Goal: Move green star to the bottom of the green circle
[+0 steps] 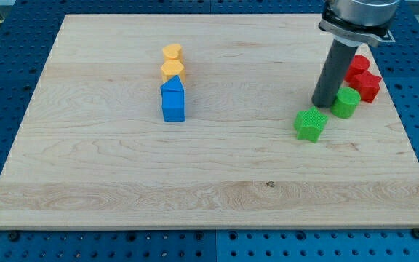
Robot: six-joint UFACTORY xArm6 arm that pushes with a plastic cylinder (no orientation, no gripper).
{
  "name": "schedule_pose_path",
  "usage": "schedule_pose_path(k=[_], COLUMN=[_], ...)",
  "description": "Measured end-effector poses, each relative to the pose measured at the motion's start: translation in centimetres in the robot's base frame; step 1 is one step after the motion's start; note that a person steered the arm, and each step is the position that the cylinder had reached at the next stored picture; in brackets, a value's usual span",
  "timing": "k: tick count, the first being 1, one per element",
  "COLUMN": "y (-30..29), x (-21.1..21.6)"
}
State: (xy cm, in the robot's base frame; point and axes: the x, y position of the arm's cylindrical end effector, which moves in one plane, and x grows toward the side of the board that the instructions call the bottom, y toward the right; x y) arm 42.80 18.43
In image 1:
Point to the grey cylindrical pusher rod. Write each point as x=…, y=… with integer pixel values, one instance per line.
x=333, y=73

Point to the green star block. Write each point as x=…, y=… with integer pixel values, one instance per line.
x=309, y=124

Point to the red star block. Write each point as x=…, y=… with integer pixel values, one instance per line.
x=367, y=85

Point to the red cylinder block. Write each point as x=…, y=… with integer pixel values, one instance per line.
x=359, y=64

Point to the green cylinder block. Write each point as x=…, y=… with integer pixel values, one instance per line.
x=346, y=101

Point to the light wooden board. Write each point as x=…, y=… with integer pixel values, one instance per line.
x=93, y=151

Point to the yellow heart block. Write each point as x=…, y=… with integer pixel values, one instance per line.
x=173, y=52

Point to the blue triangle block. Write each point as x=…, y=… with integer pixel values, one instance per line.
x=174, y=84

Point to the yellow hexagon block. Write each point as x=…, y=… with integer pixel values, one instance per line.
x=171, y=68

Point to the blue cube block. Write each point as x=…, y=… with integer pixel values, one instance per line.
x=173, y=106

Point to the black board stop screw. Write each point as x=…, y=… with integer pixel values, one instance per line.
x=13, y=236
x=415, y=233

